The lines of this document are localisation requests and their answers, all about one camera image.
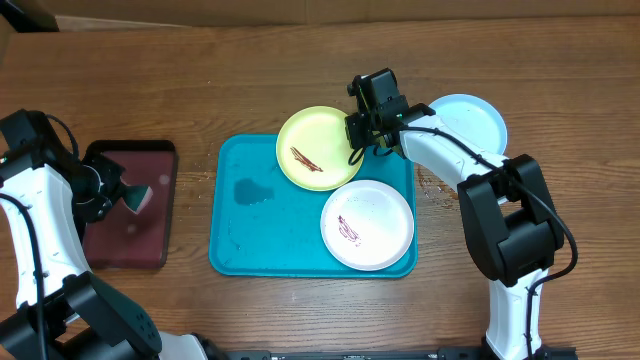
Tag yellow-green plate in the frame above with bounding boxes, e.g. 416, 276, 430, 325
276, 106, 364, 191

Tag light blue plate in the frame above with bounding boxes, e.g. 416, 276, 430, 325
429, 94, 508, 155

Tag teal plastic tray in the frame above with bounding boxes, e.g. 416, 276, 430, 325
209, 134, 418, 279

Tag black tray with red liquid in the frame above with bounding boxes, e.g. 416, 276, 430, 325
82, 140, 178, 269

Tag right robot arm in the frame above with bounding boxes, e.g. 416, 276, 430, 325
346, 95, 571, 359

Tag pink-white plate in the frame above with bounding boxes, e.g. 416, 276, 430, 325
320, 180, 415, 272

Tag green and pink sponge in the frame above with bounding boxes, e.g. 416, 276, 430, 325
122, 185, 153, 214

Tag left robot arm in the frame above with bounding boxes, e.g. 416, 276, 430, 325
1, 134, 226, 360

